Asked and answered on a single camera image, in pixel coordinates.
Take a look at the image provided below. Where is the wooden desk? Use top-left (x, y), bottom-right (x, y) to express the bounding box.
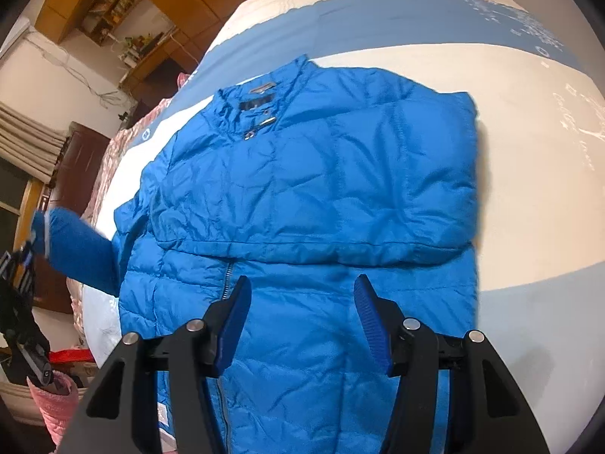
top-left (117, 23), bottom-right (216, 102)

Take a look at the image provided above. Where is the wall cable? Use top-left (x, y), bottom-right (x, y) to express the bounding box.
top-left (27, 23), bottom-right (134, 106)

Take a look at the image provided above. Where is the dark wooden headboard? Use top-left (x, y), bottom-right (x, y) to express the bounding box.
top-left (35, 122), bottom-right (113, 314)

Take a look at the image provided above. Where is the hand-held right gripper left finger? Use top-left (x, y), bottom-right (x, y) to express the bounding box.
top-left (57, 274), bottom-right (253, 454)

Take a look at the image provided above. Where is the blue puffer jacket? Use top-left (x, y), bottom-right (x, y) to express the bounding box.
top-left (31, 54), bottom-right (485, 454)

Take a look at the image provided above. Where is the pink floral quilt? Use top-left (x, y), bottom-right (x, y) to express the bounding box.
top-left (66, 70), bottom-right (199, 344)

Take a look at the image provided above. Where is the potted plant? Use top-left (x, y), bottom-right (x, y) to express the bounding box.
top-left (120, 32), bottom-right (164, 65)

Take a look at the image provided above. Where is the blue white printed bedspread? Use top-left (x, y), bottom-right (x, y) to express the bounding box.
top-left (80, 0), bottom-right (605, 454)

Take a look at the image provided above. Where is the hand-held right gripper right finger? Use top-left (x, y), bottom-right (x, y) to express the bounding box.
top-left (354, 274), bottom-right (551, 454)

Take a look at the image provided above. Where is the wooden window frame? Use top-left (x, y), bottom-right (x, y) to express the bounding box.
top-left (0, 158), bottom-right (49, 266)

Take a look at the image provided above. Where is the red strap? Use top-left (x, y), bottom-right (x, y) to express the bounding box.
top-left (48, 347), bottom-right (96, 365)

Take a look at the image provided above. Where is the white pleated curtain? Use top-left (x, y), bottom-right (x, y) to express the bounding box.
top-left (0, 101), bottom-right (68, 185)

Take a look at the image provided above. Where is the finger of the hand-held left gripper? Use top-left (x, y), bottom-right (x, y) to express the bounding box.
top-left (0, 231), bottom-right (39, 291)

